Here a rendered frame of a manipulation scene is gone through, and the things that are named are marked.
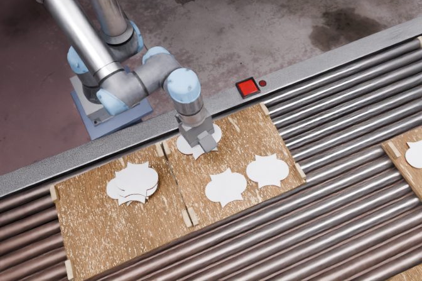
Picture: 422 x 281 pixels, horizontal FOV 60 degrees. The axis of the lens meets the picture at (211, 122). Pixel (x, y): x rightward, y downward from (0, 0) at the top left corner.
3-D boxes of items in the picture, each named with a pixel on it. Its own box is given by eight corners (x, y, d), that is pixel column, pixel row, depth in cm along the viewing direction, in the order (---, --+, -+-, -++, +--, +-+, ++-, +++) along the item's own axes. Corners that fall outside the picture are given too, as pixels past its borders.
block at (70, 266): (67, 262, 116) (63, 261, 113) (73, 259, 116) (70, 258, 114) (71, 281, 113) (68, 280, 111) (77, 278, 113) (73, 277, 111)
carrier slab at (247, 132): (161, 143, 136) (161, 141, 134) (261, 104, 141) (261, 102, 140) (196, 231, 120) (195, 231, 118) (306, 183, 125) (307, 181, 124)
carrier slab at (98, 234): (53, 187, 130) (51, 185, 129) (160, 143, 136) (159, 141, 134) (74, 285, 114) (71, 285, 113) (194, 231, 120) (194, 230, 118)
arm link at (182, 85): (184, 59, 89) (205, 80, 85) (191, 85, 98) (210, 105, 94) (157, 76, 87) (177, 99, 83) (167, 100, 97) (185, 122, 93)
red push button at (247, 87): (237, 85, 147) (237, 83, 145) (251, 80, 148) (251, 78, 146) (243, 97, 144) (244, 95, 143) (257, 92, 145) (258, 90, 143)
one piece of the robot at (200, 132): (193, 139, 92) (201, 165, 106) (221, 121, 94) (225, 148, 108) (167, 108, 98) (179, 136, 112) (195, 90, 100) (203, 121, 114)
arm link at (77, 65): (73, 71, 137) (57, 48, 125) (104, 53, 140) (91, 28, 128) (87, 92, 132) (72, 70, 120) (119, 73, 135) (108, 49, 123)
